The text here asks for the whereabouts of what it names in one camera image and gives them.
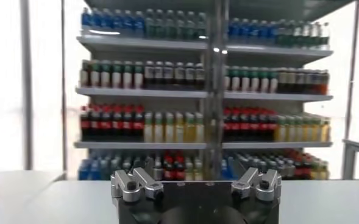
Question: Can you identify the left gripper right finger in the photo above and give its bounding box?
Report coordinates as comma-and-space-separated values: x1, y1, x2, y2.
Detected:
230, 166, 282, 202

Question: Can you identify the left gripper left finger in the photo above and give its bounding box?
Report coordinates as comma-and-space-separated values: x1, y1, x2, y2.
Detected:
110, 166, 165, 203

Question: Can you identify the small dark bottle red cap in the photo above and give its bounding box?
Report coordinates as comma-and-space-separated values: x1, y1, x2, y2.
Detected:
163, 152, 176, 181
174, 152, 186, 181

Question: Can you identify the blue water bottle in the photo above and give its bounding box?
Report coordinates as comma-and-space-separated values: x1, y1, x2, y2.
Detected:
78, 158, 90, 181
89, 158, 101, 181

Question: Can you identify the yellow drink bottle green cap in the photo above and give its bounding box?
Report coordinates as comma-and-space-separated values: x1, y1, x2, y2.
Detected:
319, 117, 331, 143
284, 117, 293, 143
144, 111, 154, 143
194, 111, 205, 143
154, 111, 165, 143
275, 117, 285, 143
174, 111, 185, 143
184, 111, 196, 143
292, 117, 302, 143
164, 111, 176, 143
309, 117, 320, 143
300, 117, 310, 143

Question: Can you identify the cola bottle red cap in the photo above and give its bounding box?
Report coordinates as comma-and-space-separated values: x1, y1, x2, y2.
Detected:
240, 108, 251, 142
80, 105, 91, 142
231, 108, 241, 142
223, 108, 232, 142
258, 108, 268, 142
112, 105, 124, 142
133, 105, 145, 142
101, 105, 113, 142
249, 108, 259, 142
123, 105, 134, 142
267, 109, 277, 142
90, 105, 102, 142

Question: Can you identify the metal drink shelf rack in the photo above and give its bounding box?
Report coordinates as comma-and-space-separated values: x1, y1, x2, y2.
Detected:
74, 0, 219, 182
218, 0, 334, 180

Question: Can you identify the tea bottle green cap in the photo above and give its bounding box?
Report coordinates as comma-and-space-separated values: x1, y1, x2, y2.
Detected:
260, 67, 270, 94
224, 66, 232, 93
90, 60, 101, 89
231, 66, 241, 93
80, 60, 91, 89
132, 60, 144, 89
122, 60, 133, 89
269, 68, 279, 94
111, 60, 123, 89
100, 60, 112, 89
249, 67, 261, 93

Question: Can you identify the dark drink bottle pale label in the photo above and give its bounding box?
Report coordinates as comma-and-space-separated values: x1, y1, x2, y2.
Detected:
304, 69, 313, 94
321, 69, 330, 94
312, 69, 322, 94
278, 68, 288, 94
287, 68, 296, 94
295, 68, 305, 94

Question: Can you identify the grey metal side table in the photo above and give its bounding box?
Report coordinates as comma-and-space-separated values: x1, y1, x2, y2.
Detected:
342, 138, 359, 180

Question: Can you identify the dark bottle black white label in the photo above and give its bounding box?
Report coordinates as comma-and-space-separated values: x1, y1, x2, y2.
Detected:
163, 60, 175, 89
184, 61, 196, 90
194, 62, 205, 91
144, 60, 155, 89
154, 60, 165, 89
174, 61, 185, 90

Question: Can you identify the black metal pole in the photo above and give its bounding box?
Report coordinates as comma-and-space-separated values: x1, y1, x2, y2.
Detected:
344, 0, 359, 141
60, 0, 69, 173

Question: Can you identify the grey window frame post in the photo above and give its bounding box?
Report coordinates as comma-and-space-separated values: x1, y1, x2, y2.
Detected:
20, 0, 34, 170

